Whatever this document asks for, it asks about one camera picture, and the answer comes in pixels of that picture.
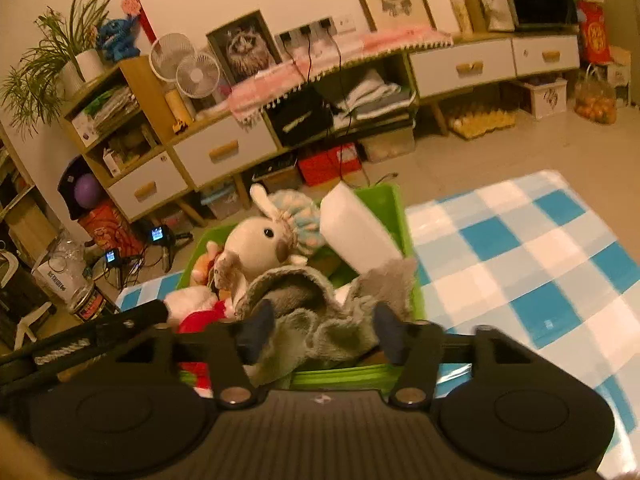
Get clear plastic storage box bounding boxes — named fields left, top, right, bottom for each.
left=357, top=127, right=417, bottom=164

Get green plastic bin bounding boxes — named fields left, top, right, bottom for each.
left=174, top=182, right=427, bottom=392

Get red box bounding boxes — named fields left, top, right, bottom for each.
left=296, top=141, right=364, bottom=188

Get black box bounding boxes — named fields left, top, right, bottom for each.
left=263, top=84, right=335, bottom=149

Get red gift bag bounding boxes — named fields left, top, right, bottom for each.
left=574, top=0, right=614, bottom=66

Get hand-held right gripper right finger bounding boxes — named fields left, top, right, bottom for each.
left=373, top=304, right=547, bottom=408

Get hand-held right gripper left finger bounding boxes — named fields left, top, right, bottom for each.
left=111, top=303, right=277, bottom=407

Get wooden shelf unit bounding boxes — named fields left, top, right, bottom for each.
left=59, top=54, right=194, bottom=224

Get potted green plant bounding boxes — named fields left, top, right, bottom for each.
left=0, top=0, right=117, bottom=137

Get wall socket strip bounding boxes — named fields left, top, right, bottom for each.
left=274, top=16, right=336, bottom=49

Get clear glass container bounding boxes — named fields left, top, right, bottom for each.
left=31, top=239, right=97, bottom=312

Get bag of oranges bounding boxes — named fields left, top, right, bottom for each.
left=573, top=64, right=619, bottom=126

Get large white fan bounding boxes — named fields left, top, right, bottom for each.
left=149, top=32, right=196, bottom=84

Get grey towel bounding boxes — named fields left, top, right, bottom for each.
left=234, top=259, right=419, bottom=387

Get small white fan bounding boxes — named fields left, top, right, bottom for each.
left=175, top=51, right=222, bottom=112

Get black bag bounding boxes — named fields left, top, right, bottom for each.
left=56, top=154, right=101, bottom=221

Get black label tin can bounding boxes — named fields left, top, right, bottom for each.
left=66, top=281, right=107, bottom=324

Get white storage box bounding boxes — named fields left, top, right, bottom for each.
left=519, top=78, right=569, bottom=121

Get person's left forearm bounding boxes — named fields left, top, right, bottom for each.
left=0, top=417, right=52, bottom=480

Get blue plush toy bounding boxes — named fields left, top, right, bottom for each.
left=97, top=15, right=141, bottom=61

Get purple ball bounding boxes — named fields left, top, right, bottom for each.
left=73, top=173, right=104, bottom=209

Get orange patterned box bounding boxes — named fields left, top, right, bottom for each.
left=79, top=199, right=147, bottom=267

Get egg tray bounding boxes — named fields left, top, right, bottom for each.
left=444, top=106, right=519, bottom=142

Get low wooden cabinet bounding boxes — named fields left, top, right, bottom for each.
left=166, top=29, right=584, bottom=227

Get white foam block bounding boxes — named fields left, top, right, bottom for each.
left=319, top=180, right=404, bottom=274

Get cardboard box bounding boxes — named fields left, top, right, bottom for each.
left=607, top=45, right=632, bottom=109

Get folded clothes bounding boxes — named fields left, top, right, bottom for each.
left=332, top=68, right=417, bottom=124

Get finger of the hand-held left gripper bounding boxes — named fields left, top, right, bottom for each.
left=96, top=300, right=170, bottom=344

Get pink table runner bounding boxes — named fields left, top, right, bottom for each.
left=227, top=24, right=455, bottom=122

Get bunny plush with dotted dress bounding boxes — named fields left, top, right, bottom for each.
left=206, top=182, right=327, bottom=307

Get framed cat picture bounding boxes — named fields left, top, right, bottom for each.
left=206, top=8, right=284, bottom=86

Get blue checkered tablecloth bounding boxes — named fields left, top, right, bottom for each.
left=115, top=169, right=640, bottom=480

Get yellow tube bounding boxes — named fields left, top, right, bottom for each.
left=164, top=90, right=194, bottom=129

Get red and white plush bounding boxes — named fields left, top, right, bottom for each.
left=161, top=286, right=237, bottom=392

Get stack of papers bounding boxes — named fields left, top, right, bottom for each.
left=81, top=84, right=142, bottom=134

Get red hanging decoration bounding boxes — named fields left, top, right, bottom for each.
left=110, top=0, right=157, bottom=47

